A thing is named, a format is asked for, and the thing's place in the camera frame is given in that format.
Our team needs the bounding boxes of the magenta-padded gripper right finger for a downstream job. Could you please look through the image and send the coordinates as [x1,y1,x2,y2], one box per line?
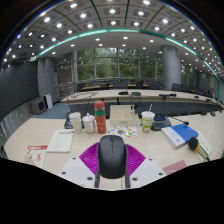
[124,143,167,190]

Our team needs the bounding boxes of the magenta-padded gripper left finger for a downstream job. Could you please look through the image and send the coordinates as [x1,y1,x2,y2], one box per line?
[58,142,101,190]

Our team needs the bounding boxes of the dark grey computer mouse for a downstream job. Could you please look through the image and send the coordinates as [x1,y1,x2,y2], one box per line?
[97,134,128,180]

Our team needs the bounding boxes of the white paper booklet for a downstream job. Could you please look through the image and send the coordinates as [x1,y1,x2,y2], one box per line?
[46,129,75,154]

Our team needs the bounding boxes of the red and white brochure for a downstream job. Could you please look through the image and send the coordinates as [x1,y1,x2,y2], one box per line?
[23,143,49,169]

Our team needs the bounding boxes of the colourful sticker leaflet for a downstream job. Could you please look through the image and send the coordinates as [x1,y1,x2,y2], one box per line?
[106,125,139,139]

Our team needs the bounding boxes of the tall white paper cup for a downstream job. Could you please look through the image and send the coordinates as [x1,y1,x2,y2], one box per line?
[68,111,83,134]

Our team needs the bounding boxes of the white lidded mug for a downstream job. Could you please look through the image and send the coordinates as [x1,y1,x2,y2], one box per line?
[81,112,97,134]

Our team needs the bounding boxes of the black conference microphone unit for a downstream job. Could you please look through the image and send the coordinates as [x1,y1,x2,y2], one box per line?
[151,113,190,131]

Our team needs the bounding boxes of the green-lidded drink cup with straw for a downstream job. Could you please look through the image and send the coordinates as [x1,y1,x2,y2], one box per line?
[140,103,156,133]

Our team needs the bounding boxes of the blue and white book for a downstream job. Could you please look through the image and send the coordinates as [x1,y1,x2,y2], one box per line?
[161,123,200,149]

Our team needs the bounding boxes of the red drink bottle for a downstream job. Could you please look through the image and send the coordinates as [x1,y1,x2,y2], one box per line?
[93,99,108,135]

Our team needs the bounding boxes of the beige cardboard box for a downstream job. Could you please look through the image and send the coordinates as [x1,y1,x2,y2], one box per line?
[109,104,140,127]

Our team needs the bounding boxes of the white booklet with green edge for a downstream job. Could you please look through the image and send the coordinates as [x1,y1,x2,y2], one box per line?
[196,130,214,158]

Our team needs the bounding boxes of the white standing panel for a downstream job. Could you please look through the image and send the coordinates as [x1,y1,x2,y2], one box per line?
[44,93,54,110]

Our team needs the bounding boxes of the grey box appliance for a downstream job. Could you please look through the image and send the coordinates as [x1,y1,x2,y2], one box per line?
[29,96,48,115]

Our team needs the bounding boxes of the long curved conference table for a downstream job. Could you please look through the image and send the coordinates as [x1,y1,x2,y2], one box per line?
[60,88,224,116]

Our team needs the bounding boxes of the dark office chairs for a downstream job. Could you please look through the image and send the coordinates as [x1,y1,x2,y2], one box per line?
[78,78,221,98]

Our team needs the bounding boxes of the ceiling lights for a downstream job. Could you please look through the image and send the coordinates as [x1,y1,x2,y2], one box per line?
[0,0,224,78]

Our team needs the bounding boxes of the handheld microphone with orange ring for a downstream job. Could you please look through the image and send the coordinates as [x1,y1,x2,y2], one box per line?
[187,136,212,163]

